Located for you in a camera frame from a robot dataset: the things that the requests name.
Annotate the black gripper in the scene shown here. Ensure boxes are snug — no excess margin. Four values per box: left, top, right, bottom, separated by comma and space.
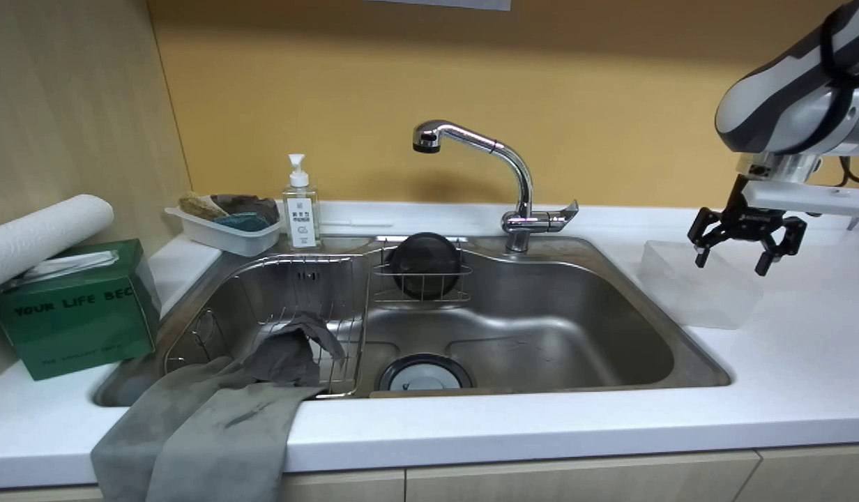
686, 174, 808, 280

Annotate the stainless steel sink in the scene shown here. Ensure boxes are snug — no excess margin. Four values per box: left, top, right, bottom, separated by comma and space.
91, 231, 736, 410

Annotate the black round sink strainer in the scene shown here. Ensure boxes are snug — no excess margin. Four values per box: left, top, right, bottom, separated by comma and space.
389, 231, 465, 301

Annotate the round sink drain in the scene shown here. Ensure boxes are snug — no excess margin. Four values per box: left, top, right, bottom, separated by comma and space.
380, 353, 475, 396

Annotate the green tissue box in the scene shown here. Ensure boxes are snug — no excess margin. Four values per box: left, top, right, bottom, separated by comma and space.
0, 237, 164, 382

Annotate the chrome faucet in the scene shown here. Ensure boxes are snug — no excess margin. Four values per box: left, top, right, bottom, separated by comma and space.
409, 117, 582, 256

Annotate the beige cabinet drawer front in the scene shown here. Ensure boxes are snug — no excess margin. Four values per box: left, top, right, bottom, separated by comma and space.
405, 449, 761, 502
733, 443, 859, 502
276, 468, 407, 502

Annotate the white soap pump bottle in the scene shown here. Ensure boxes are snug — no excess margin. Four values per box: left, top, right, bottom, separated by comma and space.
281, 150, 320, 252

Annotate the dark scrubbing sponge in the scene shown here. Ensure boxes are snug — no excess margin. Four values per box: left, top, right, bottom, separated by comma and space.
209, 194, 281, 234

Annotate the white plastic sponge tray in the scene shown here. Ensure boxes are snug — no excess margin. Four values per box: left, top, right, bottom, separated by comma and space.
161, 194, 288, 261

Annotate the yellowish dish brush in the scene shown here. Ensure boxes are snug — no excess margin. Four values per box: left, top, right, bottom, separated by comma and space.
177, 191, 235, 223

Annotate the grey dish cloth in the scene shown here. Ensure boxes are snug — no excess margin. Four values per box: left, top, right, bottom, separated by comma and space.
89, 312, 349, 502

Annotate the white paper towel roll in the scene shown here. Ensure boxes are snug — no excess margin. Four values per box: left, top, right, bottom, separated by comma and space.
0, 194, 117, 297

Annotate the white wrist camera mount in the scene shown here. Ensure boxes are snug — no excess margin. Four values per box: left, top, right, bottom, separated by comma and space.
741, 177, 859, 220

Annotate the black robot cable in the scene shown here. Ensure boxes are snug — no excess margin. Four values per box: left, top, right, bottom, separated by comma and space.
835, 155, 859, 195

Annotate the wire sink basket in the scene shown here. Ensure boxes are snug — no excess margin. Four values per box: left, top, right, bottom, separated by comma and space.
375, 231, 471, 308

